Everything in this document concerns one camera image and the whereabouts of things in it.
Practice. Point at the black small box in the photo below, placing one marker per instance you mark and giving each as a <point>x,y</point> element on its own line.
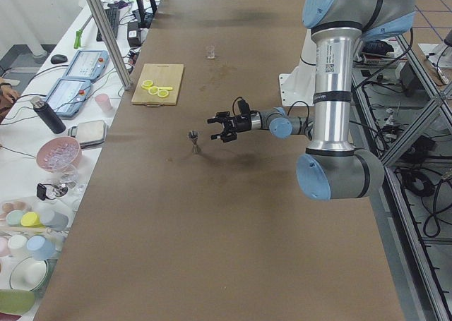
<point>135,35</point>

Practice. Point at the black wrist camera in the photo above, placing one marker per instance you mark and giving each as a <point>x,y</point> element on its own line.
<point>244,108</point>

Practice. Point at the yellow plastic knife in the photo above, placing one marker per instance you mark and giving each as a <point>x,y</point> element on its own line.
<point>166,88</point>

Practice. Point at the white green-rimmed plate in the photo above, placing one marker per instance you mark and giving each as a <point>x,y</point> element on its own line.
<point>29,274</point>

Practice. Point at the green handled grabber tool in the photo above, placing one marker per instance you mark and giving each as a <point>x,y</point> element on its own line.
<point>86,31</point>

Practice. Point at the steel jigger measuring cup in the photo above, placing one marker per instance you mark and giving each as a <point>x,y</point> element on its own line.
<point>193,137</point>

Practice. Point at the lemon slice top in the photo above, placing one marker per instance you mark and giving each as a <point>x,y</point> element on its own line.
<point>146,84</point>

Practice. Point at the pink plastic cup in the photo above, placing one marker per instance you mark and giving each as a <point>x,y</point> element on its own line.
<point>103,101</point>

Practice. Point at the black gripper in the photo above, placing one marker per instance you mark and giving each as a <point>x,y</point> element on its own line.
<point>241,124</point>

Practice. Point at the black keyboard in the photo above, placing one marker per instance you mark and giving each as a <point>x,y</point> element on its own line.
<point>113,17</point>

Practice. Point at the pink bowl of ice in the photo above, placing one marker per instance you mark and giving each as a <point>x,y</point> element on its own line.
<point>58,153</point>

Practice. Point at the black computer mouse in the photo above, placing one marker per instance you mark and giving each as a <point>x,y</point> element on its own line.
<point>58,58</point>

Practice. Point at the yellow cup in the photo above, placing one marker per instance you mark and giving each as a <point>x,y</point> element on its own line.
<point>31,220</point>

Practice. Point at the aluminium frame post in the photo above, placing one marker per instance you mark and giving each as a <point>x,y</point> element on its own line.
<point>109,39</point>

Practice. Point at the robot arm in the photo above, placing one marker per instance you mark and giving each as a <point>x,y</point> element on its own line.
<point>330,168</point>

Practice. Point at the black water bottle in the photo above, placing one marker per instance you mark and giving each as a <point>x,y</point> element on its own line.
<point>48,116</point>

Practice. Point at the lemon slice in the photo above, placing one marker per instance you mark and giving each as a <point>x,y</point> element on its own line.
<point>153,90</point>
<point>146,84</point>
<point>163,93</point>

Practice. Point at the clear glass beaker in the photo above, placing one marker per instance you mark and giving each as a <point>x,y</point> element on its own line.
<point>210,52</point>

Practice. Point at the lemon slice middle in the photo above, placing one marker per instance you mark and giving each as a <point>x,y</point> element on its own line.
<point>153,90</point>

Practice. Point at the green bowl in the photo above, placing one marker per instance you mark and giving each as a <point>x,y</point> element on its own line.
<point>16,301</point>

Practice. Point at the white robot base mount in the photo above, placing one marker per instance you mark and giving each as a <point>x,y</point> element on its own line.
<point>299,84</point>

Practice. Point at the bamboo cutting board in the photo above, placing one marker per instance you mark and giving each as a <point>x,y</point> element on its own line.
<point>162,74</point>

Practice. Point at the blue teach pendant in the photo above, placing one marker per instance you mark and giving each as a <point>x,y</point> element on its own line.
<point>87,64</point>
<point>67,96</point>

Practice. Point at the lemon slice bottom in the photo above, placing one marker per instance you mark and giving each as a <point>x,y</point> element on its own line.
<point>163,93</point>

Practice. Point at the light blue cup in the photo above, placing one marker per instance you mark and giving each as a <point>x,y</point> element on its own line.
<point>40,248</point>

